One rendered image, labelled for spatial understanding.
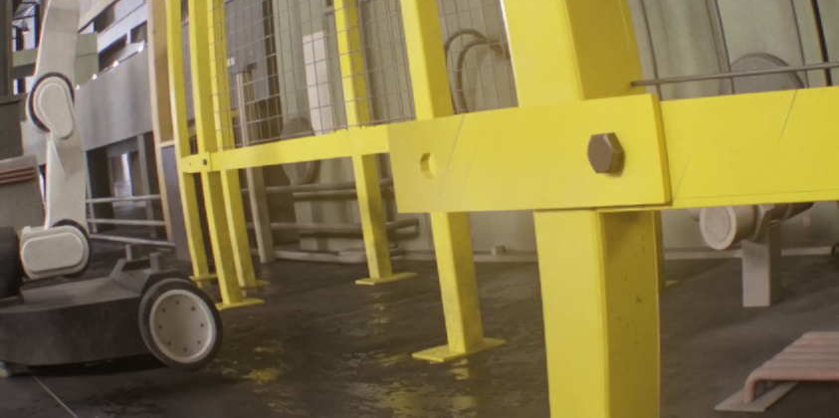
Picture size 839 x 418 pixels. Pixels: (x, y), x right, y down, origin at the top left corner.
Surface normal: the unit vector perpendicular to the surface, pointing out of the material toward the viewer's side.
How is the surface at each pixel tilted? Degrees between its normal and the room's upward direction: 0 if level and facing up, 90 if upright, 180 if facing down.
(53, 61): 90
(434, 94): 90
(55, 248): 90
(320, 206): 90
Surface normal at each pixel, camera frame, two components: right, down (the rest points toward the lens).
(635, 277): 0.60, -0.04
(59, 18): 0.36, 0.40
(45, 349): 0.14, 0.04
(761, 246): -0.79, 0.14
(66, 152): 0.61, 0.36
